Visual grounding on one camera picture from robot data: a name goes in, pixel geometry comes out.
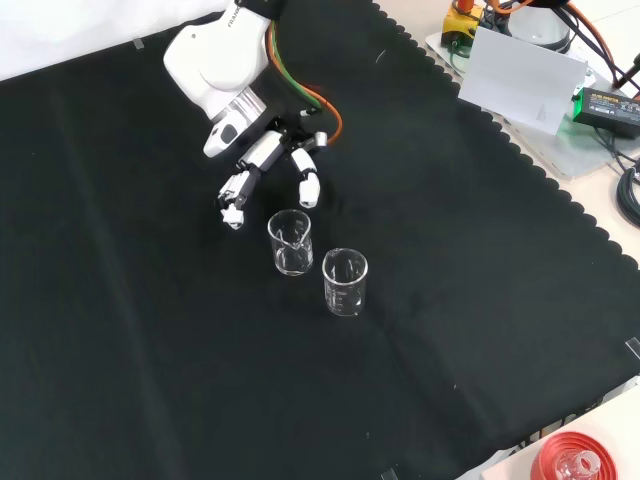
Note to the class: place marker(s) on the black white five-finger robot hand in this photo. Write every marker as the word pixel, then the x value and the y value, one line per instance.
pixel 265 150

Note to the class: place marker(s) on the clear glass beaker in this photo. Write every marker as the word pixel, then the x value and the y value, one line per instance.
pixel 345 285
pixel 291 245

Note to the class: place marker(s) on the clear tape piece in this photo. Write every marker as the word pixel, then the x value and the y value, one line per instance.
pixel 391 475
pixel 138 44
pixel 634 348

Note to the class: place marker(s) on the black bench cloth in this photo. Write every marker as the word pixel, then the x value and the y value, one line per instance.
pixel 250 325

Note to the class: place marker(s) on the yellow stop button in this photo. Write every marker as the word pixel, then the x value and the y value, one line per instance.
pixel 462 22

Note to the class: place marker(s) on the pale board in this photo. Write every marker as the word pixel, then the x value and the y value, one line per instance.
pixel 520 80

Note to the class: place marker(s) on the black power adapter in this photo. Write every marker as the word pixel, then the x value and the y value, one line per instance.
pixel 607 107

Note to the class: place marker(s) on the red ribbed funnel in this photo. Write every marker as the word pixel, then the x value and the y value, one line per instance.
pixel 555 450

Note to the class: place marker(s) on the small clear glass piece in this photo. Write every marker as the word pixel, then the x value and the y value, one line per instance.
pixel 580 465

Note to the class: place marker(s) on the white wrist camera shell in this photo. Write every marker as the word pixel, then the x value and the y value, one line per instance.
pixel 225 135

